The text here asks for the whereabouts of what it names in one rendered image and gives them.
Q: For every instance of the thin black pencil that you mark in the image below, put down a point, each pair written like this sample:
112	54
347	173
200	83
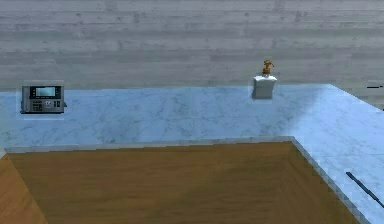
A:
365	189

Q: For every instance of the white soap dispenser bottle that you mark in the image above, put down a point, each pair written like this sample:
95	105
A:
264	86

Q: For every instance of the thin black rod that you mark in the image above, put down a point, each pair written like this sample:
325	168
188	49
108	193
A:
374	87

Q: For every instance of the grey desk phone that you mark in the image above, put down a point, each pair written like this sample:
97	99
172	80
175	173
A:
42	99

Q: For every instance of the marble worktop counter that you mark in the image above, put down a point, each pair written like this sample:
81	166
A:
186	116

